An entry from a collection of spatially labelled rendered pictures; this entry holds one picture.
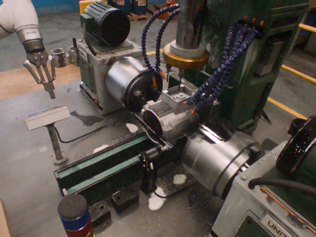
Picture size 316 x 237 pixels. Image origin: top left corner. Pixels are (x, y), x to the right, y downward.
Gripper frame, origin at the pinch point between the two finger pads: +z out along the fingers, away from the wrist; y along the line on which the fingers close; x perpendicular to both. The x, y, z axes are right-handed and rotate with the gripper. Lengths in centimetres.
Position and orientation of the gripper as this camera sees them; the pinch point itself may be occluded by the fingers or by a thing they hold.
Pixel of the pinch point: (50, 91)
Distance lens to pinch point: 108.2
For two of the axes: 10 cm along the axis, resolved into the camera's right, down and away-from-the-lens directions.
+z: 2.9, 9.4, 1.6
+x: -5.3, 0.2, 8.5
